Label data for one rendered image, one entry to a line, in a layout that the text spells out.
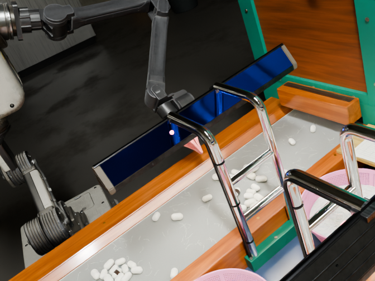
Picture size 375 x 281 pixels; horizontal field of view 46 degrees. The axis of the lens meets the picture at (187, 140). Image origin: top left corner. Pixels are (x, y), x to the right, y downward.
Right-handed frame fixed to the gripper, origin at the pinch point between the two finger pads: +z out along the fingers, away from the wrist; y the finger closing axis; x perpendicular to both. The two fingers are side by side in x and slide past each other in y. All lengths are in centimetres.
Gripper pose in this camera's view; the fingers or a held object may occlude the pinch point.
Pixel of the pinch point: (200, 151)
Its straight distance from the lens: 137.8
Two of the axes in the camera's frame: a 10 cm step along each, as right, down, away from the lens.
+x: -0.8, 4.2, 9.0
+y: 7.8, -5.3, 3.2
